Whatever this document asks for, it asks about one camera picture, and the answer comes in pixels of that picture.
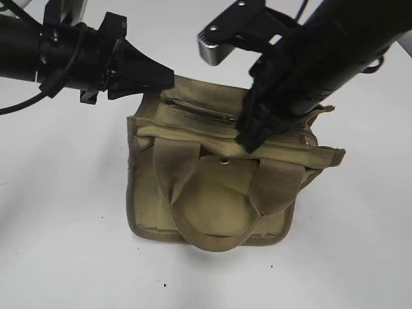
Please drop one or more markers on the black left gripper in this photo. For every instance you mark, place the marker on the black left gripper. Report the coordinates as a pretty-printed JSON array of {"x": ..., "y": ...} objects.
[{"x": 87, "y": 59}]

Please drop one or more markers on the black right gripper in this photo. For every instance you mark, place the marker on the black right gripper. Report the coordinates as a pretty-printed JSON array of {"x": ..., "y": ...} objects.
[{"x": 275, "y": 101}]

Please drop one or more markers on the yellow canvas bag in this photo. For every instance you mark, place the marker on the yellow canvas bag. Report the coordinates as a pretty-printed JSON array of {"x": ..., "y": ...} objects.
[{"x": 190, "y": 182}]

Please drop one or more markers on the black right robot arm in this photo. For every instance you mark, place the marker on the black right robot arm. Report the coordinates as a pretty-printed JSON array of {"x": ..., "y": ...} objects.
[{"x": 338, "y": 41}]

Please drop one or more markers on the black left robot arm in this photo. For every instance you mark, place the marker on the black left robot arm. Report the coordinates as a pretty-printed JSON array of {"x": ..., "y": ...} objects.
[{"x": 20, "y": 55}]

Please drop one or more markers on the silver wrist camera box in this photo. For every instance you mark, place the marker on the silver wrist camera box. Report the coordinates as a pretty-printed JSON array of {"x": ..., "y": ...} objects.
[{"x": 248, "y": 25}]

